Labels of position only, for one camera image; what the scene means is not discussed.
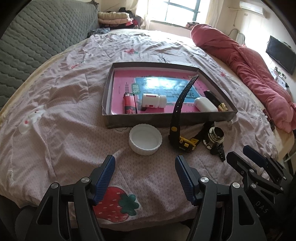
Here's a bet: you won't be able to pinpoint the silver metal door knob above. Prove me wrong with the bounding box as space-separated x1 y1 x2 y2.
203 126 226 162

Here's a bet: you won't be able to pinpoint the black and gold lipstick box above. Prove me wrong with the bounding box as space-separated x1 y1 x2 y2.
204 90 228 112

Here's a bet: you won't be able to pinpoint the black and yellow wristwatch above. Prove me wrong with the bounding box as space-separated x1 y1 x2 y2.
167 74 205 153

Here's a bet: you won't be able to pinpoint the white earbuds case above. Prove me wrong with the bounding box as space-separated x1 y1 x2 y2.
194 96 218 112

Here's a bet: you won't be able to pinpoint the white plastic jar lid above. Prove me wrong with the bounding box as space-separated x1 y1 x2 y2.
129 123 163 156

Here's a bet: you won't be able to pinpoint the red and black lighter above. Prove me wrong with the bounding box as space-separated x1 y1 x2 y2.
123 92 137 114

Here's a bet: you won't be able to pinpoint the white pill bottle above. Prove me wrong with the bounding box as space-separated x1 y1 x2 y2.
142 93 167 108

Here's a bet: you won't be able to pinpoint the pink patterned bed sheet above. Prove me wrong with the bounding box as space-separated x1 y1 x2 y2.
1 33 278 231

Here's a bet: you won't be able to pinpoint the red quilted duvet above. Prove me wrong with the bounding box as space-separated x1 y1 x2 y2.
191 24 295 133

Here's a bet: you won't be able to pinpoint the black flat television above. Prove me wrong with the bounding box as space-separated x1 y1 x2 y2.
266 36 295 75

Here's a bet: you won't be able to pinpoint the shallow grey cardboard box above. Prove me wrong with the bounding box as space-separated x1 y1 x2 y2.
102 62 237 128

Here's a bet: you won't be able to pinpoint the white air conditioner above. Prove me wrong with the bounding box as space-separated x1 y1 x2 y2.
239 1 268 18

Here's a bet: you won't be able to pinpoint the grey quilted headboard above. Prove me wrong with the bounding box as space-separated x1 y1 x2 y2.
1 1 99 107

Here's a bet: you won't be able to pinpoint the folded clothes pile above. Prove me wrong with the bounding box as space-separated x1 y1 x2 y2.
98 8 142 30

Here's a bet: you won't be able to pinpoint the white metal chair frame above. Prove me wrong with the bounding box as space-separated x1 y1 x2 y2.
228 29 245 45

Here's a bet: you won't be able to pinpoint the window with dark frame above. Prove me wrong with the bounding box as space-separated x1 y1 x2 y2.
148 0 201 26

